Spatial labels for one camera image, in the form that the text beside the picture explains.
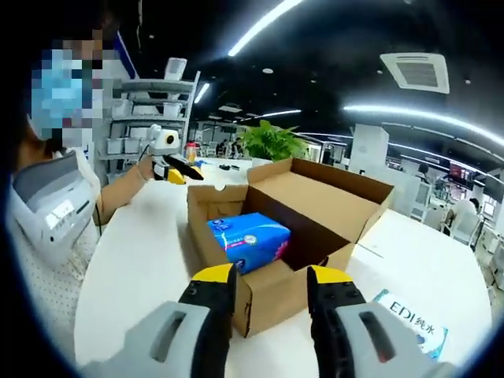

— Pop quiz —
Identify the long ceiling light strip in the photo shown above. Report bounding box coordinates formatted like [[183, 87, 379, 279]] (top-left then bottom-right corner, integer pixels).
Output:
[[227, 0, 297, 57], [342, 104, 504, 147]]

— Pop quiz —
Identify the white chest device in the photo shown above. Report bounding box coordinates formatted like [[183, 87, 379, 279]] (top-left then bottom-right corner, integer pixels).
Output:
[[11, 151, 98, 267]]

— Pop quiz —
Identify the grey storage shelf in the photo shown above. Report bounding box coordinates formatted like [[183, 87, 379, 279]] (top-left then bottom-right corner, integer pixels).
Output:
[[98, 70, 202, 171]]

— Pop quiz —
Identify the black device cable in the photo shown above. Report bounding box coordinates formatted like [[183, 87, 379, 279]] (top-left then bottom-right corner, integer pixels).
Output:
[[92, 200, 105, 237]]

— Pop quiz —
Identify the green potted plant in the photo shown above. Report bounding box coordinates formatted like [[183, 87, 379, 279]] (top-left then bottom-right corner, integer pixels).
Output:
[[235, 120, 311, 163]]

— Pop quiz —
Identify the stack of white storage boxes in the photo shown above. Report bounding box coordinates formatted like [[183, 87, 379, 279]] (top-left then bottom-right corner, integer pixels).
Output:
[[106, 100, 186, 155]]

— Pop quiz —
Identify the blue tissue pack soft item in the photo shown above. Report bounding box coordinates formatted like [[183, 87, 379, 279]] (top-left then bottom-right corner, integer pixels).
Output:
[[207, 212, 293, 276]]

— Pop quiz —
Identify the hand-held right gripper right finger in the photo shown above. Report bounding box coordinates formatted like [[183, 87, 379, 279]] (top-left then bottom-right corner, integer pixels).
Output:
[[306, 264, 458, 378]]

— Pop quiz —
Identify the white canister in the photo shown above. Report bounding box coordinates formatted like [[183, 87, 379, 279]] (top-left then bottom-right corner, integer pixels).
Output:
[[165, 57, 188, 82]]

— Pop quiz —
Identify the white ceiling air conditioner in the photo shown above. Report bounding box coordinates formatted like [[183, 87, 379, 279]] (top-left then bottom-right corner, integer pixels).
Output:
[[380, 52, 451, 95]]

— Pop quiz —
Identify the brown cardboard shoe box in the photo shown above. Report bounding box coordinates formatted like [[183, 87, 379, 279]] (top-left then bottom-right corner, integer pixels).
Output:
[[187, 157, 395, 339]]

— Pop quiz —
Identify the red wall screen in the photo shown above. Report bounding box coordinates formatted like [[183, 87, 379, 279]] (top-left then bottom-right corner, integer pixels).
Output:
[[448, 163, 474, 183]]

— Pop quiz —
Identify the white wipes pack soft item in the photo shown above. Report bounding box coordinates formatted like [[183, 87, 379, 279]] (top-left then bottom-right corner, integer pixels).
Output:
[[372, 288, 450, 361]]

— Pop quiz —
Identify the person's left hand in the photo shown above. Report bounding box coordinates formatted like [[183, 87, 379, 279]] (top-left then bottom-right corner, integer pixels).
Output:
[[135, 155, 158, 184]]

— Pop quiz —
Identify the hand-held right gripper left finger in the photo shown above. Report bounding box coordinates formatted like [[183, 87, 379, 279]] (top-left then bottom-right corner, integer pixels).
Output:
[[80, 263, 238, 378]]

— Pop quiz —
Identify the short ceiling light strip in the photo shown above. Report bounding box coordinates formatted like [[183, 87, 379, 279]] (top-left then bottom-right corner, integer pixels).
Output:
[[194, 82, 211, 105]]

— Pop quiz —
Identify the white office pillar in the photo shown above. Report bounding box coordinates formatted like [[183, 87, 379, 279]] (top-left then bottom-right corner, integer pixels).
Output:
[[349, 123, 390, 175]]

